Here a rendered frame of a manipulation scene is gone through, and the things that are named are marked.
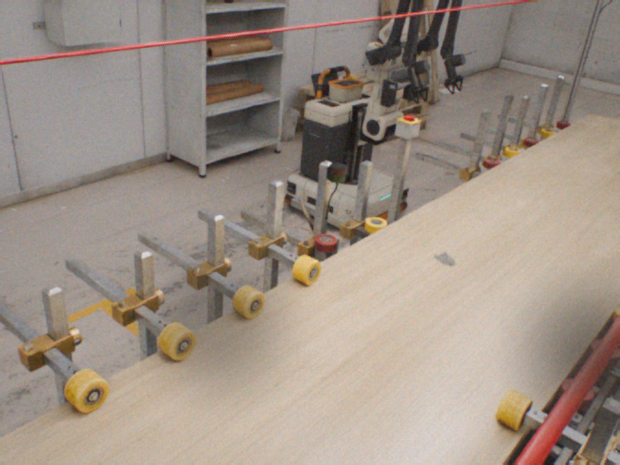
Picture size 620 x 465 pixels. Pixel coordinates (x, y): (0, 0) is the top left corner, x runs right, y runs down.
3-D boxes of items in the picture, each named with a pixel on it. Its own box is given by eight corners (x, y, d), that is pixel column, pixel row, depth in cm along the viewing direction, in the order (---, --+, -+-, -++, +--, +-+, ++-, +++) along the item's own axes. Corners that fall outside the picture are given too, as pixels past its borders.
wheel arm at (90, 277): (65, 268, 177) (64, 258, 175) (76, 265, 179) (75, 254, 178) (172, 348, 150) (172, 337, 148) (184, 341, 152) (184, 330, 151)
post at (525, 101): (502, 176, 351) (522, 95, 328) (504, 174, 354) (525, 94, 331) (507, 178, 349) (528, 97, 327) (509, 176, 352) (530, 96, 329)
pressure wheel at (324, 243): (307, 265, 216) (310, 237, 210) (321, 257, 221) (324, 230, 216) (325, 274, 211) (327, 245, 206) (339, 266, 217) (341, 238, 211)
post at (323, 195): (308, 280, 227) (319, 161, 205) (314, 276, 230) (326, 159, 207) (315, 283, 225) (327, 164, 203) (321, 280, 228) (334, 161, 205)
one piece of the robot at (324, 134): (295, 189, 425) (304, 70, 385) (342, 170, 462) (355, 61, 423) (332, 205, 406) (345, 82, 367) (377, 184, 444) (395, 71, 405)
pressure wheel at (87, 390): (101, 377, 139) (77, 405, 137) (83, 362, 133) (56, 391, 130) (117, 390, 136) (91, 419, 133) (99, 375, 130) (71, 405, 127)
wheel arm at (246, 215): (240, 220, 236) (240, 210, 234) (245, 217, 239) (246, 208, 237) (325, 263, 213) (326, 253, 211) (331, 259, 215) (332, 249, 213)
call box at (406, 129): (394, 137, 241) (397, 118, 237) (403, 134, 246) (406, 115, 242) (409, 142, 237) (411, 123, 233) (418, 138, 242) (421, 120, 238)
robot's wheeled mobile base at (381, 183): (281, 204, 432) (283, 172, 420) (336, 182, 476) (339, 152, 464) (356, 239, 396) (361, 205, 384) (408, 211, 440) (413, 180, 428)
